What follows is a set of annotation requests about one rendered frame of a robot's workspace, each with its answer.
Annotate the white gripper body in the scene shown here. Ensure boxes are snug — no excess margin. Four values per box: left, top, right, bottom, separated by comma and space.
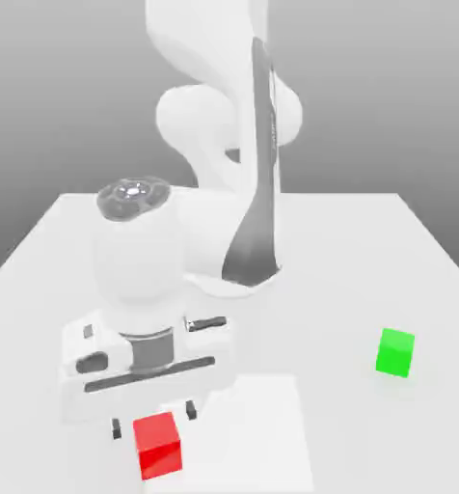
59, 345, 237, 425

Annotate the small red cube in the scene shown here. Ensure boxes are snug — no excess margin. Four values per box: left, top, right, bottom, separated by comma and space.
131, 411, 184, 482

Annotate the small green cube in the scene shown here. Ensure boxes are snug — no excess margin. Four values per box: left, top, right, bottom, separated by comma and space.
374, 327, 417, 380

